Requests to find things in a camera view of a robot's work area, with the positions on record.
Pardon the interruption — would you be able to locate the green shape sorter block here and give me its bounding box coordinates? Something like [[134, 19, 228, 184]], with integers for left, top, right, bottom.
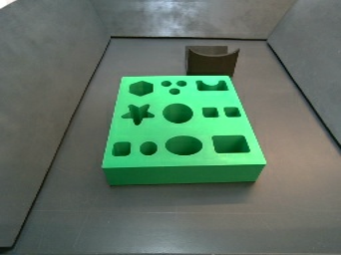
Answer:
[[102, 76, 267, 185]]

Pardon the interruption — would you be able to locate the dark grey arch block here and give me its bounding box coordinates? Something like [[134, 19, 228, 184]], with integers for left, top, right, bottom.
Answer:
[[185, 46, 240, 77]]

